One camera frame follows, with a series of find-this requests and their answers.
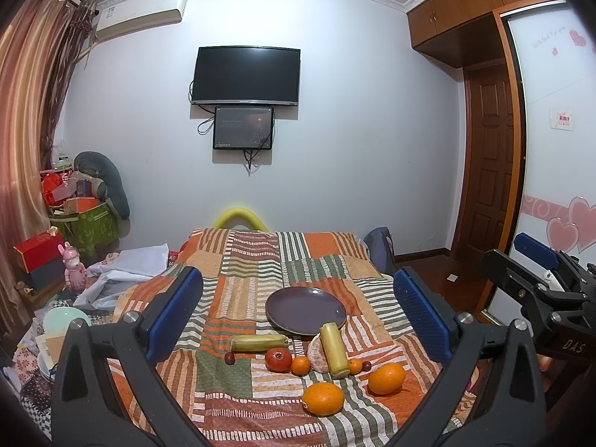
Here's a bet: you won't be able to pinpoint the large orange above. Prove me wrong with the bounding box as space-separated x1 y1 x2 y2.
368 363 406 396
301 383 345 417

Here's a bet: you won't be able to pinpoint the small tangerine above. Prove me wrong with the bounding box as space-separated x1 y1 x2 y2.
291 356 311 376
349 358 364 375

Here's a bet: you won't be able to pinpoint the sugarcane piece sideways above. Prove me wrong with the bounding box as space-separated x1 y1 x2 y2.
230 334 290 353

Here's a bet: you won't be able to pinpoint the large orange front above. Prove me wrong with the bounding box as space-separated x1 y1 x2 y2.
301 383 345 417

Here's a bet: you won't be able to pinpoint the red tomato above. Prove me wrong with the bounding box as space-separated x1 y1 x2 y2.
265 347 293 373

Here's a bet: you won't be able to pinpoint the person right hand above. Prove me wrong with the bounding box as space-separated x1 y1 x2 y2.
538 354 554 373

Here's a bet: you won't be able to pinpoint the brown wooden door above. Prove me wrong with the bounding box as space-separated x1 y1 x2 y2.
454 64 513 269

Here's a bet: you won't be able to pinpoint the white cloth pile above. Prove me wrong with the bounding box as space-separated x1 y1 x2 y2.
73 243 170 312

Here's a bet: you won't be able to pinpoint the pink rabbit toy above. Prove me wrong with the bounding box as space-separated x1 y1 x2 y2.
58 241 87 295

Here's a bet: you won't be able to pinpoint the blue grey backpack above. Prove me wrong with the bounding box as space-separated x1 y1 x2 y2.
364 227 396 276

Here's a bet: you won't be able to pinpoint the red gift box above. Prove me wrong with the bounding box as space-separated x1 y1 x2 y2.
13 231 64 273

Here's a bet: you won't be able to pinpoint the green storage box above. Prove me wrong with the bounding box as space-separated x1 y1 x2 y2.
50 202 119 259

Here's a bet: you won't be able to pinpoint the white sliding wardrobe door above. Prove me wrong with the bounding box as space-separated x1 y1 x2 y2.
486 1 596 327

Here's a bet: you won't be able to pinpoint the striped patchwork bed quilt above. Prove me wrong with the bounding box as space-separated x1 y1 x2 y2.
115 228 440 446

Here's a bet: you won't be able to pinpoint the wooden overhead cabinet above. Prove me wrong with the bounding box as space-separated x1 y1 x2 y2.
407 0 549 69

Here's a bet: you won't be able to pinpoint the yellow curved pillow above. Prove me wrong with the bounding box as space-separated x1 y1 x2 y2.
212 207 268 232

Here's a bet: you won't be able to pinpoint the dark purple plate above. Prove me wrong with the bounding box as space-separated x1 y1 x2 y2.
265 286 346 336

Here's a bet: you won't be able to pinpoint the striped brown curtain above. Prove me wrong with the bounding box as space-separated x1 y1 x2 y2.
1 0 96 339

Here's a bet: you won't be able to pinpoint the white air conditioner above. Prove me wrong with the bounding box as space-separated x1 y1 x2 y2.
95 0 187 42

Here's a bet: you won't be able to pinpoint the small wall monitor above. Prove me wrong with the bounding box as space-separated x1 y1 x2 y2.
213 106 274 151

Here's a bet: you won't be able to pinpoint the wall mounted black television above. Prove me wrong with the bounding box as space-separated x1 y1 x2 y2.
191 45 301 106

